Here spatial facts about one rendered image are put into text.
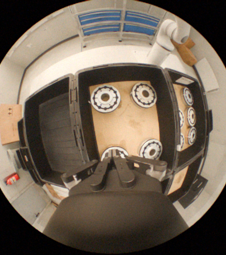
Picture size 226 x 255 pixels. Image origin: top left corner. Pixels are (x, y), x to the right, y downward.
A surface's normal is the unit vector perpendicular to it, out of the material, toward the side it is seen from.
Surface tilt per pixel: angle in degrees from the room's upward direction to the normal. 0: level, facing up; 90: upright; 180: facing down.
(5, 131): 80
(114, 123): 0
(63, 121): 0
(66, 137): 0
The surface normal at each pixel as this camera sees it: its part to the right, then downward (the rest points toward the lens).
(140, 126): 0.00, 0.05
